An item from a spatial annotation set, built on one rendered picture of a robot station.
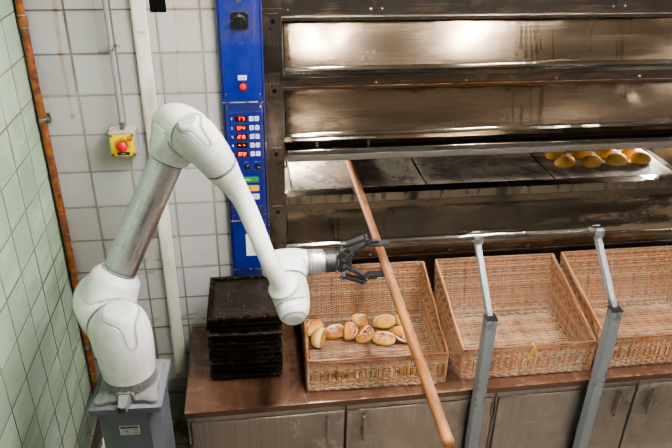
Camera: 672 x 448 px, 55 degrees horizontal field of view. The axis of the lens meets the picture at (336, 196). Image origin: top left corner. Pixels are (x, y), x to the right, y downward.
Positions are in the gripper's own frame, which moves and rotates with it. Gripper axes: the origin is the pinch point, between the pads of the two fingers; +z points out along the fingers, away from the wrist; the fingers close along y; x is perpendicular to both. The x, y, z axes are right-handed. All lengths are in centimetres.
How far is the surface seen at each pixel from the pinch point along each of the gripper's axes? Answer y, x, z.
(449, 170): 2, -72, 44
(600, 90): -39, -56, 99
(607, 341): 38, 6, 86
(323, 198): 3, -53, -15
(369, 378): 57, -4, -2
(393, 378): 58, -4, 8
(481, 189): 3, -54, 53
